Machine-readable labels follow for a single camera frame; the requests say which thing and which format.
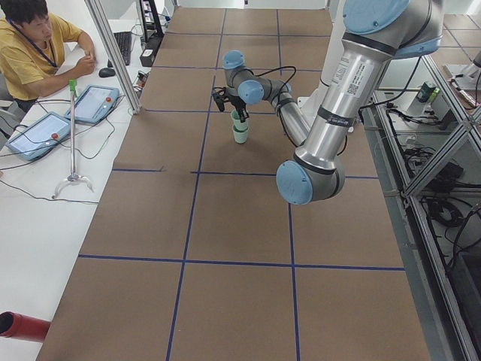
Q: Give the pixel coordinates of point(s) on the red cylinder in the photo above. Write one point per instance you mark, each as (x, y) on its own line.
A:
(22, 327)

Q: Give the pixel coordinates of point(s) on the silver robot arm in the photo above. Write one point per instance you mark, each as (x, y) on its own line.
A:
(375, 32)

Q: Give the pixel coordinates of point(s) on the person in yellow shirt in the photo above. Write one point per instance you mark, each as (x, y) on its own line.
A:
(32, 50)

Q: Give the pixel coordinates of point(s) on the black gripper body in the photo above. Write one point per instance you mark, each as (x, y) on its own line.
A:
(238, 105)

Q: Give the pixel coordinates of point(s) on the metal reacher grabber tool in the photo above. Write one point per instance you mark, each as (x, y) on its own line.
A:
(73, 178)

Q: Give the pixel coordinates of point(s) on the white pedestal column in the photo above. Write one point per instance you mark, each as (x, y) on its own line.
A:
(310, 105)

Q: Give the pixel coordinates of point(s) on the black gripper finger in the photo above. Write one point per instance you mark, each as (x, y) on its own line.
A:
(243, 115)

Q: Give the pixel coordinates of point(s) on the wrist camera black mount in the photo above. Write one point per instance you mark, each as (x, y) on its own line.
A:
(220, 97)

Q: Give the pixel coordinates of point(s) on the near blue teach pendant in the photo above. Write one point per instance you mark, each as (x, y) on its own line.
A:
(41, 137)

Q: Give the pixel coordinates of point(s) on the black desktop box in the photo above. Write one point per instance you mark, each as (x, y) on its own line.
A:
(150, 51)

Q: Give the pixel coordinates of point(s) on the green cup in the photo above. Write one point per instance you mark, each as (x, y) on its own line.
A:
(240, 135)
(241, 124)

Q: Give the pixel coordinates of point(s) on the black computer mouse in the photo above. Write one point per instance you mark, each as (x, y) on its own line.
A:
(106, 72)

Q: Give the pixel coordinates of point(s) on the far blue teach pendant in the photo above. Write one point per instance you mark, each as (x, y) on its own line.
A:
(94, 104)

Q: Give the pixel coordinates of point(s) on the aluminium frame post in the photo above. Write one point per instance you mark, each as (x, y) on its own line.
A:
(113, 53)

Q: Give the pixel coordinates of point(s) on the blue teach pendant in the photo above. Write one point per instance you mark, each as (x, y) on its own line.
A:
(41, 137)
(94, 104)

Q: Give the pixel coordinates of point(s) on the black keyboard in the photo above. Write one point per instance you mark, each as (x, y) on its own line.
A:
(124, 43)

